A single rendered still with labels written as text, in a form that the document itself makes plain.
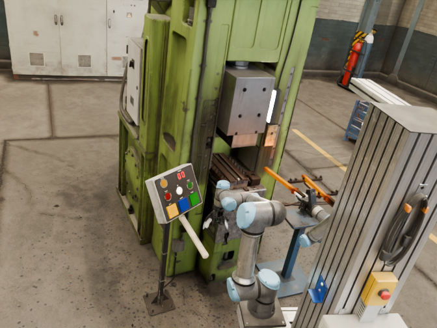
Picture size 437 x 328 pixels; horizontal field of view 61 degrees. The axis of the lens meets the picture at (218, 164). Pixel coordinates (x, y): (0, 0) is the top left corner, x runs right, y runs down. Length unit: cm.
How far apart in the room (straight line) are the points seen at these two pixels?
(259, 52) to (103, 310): 217
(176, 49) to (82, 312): 202
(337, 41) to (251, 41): 819
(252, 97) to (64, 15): 535
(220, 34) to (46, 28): 533
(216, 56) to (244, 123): 48
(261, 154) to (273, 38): 88
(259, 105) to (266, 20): 54
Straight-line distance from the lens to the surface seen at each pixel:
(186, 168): 243
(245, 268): 184
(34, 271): 346
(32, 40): 751
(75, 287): 328
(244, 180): 280
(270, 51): 264
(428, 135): 129
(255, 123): 259
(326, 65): 1067
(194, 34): 235
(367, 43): 969
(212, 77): 247
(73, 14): 742
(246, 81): 243
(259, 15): 253
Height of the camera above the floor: 239
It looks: 29 degrees down
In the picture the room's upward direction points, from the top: 9 degrees clockwise
